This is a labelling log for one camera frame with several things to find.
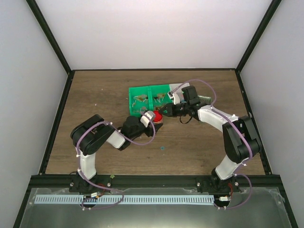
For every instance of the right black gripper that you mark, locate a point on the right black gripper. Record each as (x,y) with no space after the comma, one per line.
(169,108)

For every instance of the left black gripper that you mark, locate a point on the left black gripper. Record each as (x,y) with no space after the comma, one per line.
(150,131)

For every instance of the clear plastic jar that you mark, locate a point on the clear plastic jar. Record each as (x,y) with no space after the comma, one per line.
(157,122)

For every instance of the red jar lid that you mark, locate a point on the red jar lid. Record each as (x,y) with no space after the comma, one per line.
(157,115)

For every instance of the white candy bin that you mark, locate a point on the white candy bin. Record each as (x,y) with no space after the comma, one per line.
(179,90)

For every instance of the green double candy bin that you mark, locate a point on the green double candy bin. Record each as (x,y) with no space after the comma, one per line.
(147,98)

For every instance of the green plastic scoop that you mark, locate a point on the green plastic scoop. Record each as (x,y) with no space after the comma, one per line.
(205,99)

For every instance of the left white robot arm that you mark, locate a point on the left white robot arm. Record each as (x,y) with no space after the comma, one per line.
(92,134)

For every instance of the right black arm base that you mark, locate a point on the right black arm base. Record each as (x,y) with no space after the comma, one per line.
(213,184)

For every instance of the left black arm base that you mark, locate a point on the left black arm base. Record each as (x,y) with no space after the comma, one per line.
(78,184)

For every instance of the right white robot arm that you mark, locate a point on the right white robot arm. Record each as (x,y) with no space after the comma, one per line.
(241,141)

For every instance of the black aluminium front beam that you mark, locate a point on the black aluminium front beam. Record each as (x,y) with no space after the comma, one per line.
(146,181)

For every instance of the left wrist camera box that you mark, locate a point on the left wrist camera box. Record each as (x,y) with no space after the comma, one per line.
(147,117)

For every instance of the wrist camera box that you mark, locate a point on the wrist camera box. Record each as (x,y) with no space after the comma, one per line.
(147,117)
(174,97)

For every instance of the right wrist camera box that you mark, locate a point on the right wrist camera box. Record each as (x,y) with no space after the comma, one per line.
(174,97)

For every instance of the light blue slotted rail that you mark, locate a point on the light blue slotted rail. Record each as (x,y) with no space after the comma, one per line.
(127,199)

